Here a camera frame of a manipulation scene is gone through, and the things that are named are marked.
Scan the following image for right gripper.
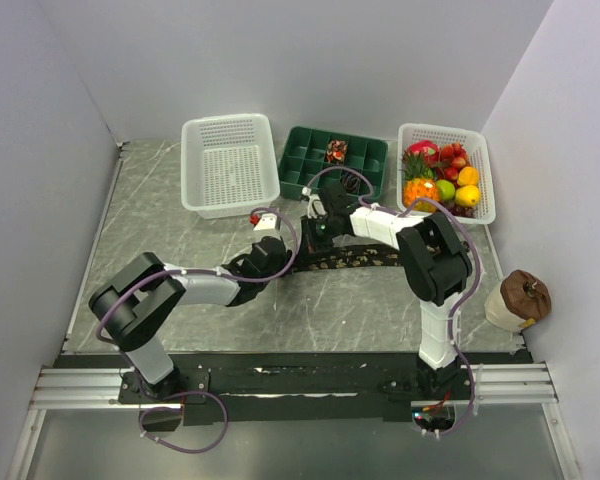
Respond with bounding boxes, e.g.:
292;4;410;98
297;214;339;261

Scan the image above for black gold floral tie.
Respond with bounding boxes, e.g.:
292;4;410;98
290;243;402;273

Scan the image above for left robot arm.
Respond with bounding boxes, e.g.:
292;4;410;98
88;236;295;402

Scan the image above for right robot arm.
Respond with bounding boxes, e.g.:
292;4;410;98
300;184;481;399

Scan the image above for dark striped rolled tie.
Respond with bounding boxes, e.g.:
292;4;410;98
340;171;361;194

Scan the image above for green divided organizer tray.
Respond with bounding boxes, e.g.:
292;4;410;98
278;126;388;202

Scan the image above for red floral rolled tie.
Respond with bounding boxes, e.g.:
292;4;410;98
325;139;348;165

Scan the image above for white empty plastic basket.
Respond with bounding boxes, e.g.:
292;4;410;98
180;113;280;220

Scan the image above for orange pineapple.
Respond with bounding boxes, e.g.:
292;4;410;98
402;151;440;213

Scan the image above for pink dragon fruit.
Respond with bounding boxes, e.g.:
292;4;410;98
402;140;440;167

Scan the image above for green apple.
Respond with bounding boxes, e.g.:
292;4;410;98
436;179;456;203

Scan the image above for dark grapes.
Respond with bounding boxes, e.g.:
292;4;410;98
443;201;474;218

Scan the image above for yellow lemon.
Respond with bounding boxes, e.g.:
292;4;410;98
454;185;481;208

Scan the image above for red strawberries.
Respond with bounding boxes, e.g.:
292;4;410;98
432;142;470;182

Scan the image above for orange fruit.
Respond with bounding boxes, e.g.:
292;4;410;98
457;166;480;187

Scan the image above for white fruit basket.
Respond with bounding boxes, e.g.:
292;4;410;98
396;123;496;224

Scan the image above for brown paper bag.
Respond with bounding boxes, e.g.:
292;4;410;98
484;270;552;333

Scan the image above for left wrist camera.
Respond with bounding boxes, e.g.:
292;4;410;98
250;212;281;235

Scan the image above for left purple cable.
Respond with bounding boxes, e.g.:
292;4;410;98
95;207;299;401

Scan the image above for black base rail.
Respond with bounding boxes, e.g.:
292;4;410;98
54;351;531;426

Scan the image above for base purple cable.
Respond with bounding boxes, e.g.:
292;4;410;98
138;390;230;455

